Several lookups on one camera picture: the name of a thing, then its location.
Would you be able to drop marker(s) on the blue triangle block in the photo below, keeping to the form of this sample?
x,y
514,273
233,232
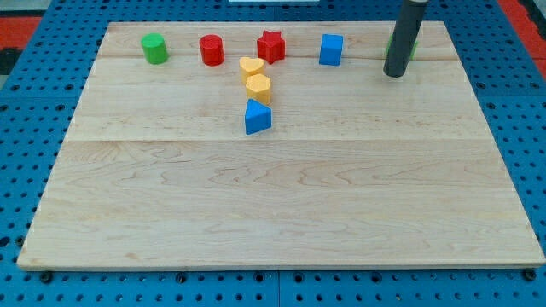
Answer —
x,y
258,117

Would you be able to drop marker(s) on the green cylinder block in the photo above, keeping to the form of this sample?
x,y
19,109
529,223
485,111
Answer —
x,y
154,48

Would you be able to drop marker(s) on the red cylinder block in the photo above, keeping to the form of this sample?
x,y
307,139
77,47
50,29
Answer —
x,y
212,50

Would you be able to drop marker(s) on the red star block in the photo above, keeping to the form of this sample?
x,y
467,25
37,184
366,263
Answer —
x,y
271,46

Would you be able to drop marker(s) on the yellow heart block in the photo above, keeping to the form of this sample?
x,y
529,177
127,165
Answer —
x,y
250,66

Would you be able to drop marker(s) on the green star block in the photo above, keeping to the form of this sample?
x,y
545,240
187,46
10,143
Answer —
x,y
412,52

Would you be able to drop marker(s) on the blue cube block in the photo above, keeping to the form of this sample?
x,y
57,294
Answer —
x,y
331,49

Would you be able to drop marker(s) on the wooden board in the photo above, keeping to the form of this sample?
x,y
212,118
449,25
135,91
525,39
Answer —
x,y
358,170

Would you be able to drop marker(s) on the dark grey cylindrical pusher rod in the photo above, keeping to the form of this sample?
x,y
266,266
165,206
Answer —
x,y
404,36

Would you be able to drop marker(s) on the yellow hexagon block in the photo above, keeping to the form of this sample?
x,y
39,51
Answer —
x,y
258,87

